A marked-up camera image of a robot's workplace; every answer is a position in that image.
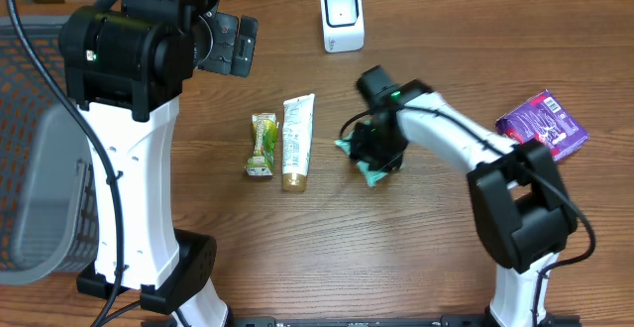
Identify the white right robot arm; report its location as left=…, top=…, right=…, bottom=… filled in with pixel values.
left=349, top=66, right=581, bottom=326

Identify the yellow green Pokka drink pouch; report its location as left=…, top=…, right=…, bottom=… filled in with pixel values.
left=245, top=113, right=278, bottom=177

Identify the purple pad package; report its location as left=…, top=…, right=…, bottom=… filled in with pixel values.
left=495, top=89, right=590, bottom=162

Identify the white barcode scanner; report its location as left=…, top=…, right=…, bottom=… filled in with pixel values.
left=320, top=0, right=365, bottom=54

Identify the grey plastic shopping basket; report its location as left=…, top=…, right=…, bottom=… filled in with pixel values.
left=1, top=18, right=98, bottom=285

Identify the white tube with gold cap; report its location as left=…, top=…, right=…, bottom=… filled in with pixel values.
left=282, top=93, right=315, bottom=192

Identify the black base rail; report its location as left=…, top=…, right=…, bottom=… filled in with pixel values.
left=140, top=315, right=582, bottom=327

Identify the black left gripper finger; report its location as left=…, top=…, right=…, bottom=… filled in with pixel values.
left=230, top=37, right=256, bottom=77
left=239, top=16, right=259, bottom=39

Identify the teal wet wipes pack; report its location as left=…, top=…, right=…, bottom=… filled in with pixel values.
left=335, top=132, right=389, bottom=188

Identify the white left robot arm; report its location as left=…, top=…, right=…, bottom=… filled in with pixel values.
left=59, top=0, right=258, bottom=326

